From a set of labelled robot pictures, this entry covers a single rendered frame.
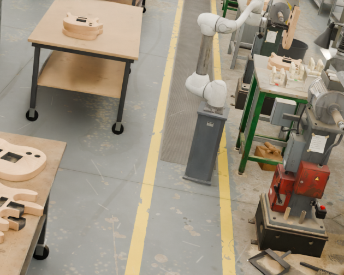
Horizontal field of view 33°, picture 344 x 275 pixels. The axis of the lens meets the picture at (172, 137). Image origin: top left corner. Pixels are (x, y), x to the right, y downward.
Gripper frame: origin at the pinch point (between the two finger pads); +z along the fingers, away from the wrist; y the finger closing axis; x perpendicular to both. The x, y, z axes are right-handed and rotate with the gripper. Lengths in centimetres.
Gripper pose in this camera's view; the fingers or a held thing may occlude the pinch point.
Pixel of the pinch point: (287, 28)
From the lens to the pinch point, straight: 554.4
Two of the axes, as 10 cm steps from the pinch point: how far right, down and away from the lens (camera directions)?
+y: -1.1, 4.1, -9.0
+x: 2.0, -8.8, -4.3
